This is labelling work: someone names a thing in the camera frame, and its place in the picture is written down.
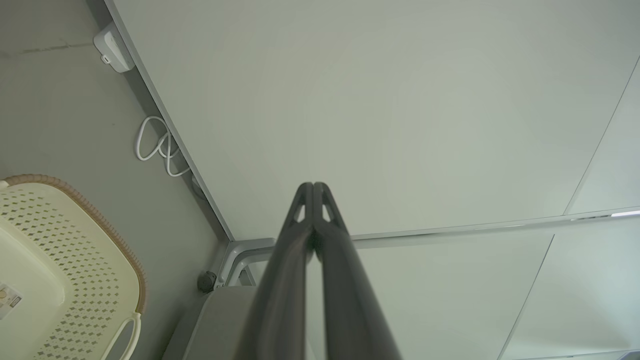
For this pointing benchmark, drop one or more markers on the black round knob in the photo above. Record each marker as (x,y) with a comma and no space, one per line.
(206,282)

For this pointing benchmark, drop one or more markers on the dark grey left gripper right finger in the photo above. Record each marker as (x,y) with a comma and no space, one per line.
(345,290)

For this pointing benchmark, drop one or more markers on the paper label sticker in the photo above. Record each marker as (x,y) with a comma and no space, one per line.
(7,300)

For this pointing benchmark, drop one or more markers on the white power adapter box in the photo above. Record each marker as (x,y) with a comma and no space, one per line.
(112,47)

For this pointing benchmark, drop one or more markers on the grey partition bottom rail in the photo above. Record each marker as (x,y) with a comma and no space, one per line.
(149,80)

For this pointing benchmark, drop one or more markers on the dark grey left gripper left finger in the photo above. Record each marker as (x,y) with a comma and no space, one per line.
(285,280)

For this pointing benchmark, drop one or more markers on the cream perforated laundry basket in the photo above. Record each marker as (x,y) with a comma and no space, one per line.
(75,250)

